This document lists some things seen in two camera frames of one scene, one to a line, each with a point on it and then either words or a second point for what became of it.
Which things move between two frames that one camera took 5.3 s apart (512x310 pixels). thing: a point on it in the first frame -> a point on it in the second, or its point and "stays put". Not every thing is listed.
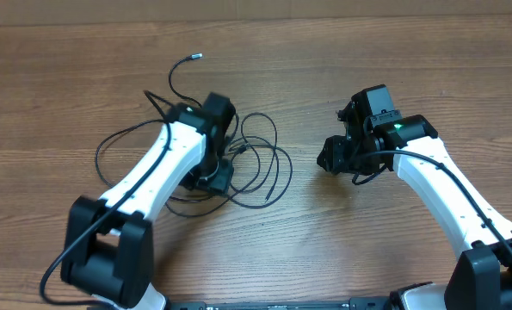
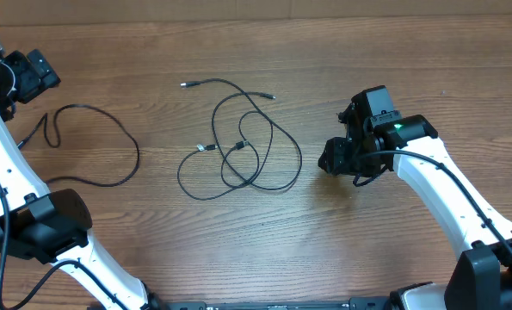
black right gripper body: (332, 156) stays put
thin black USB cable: (141, 124) -> (58, 138)
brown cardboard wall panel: (15, 13) stays put
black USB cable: (259, 172) -> (266, 117)
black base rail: (353, 303) stays put
